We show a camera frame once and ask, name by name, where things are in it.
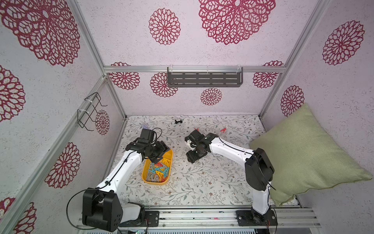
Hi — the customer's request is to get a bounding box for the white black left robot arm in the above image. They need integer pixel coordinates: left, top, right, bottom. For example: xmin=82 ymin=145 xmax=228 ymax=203
xmin=82 ymin=141 xmax=172 ymax=232

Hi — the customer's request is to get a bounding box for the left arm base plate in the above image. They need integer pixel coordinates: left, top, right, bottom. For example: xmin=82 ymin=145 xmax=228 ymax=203
xmin=121 ymin=211 xmax=160 ymax=227

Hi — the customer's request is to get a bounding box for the yellow clothespin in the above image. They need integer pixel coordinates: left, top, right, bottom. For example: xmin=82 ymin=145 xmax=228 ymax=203
xmin=162 ymin=159 xmax=172 ymax=167

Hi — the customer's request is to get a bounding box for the grey wall shelf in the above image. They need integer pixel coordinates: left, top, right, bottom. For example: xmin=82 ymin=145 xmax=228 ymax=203
xmin=167 ymin=67 xmax=243 ymax=88

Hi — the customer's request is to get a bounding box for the black wire wall rack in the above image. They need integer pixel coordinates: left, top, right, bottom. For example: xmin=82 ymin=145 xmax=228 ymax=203
xmin=77 ymin=92 xmax=107 ymax=132

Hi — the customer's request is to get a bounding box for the grey clothespin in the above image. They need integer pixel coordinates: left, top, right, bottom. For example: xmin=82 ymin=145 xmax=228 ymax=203
xmin=146 ymin=171 xmax=159 ymax=183

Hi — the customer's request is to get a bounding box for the yellow storage box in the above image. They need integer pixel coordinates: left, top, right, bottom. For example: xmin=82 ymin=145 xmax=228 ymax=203
xmin=142 ymin=150 xmax=173 ymax=185

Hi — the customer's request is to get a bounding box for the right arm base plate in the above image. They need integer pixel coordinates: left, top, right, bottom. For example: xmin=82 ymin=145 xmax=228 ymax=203
xmin=236 ymin=209 xmax=278 ymax=227

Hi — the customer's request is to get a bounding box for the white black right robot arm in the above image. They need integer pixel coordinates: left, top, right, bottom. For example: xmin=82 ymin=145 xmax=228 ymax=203
xmin=185 ymin=130 xmax=275 ymax=217

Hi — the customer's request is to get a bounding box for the teal clothespin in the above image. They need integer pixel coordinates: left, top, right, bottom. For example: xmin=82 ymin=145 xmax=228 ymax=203
xmin=154 ymin=166 xmax=165 ymax=172
xmin=163 ymin=167 xmax=170 ymax=178

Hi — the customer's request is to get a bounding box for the green pillow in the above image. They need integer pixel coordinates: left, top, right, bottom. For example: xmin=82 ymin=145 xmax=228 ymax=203
xmin=249 ymin=104 xmax=373 ymax=206

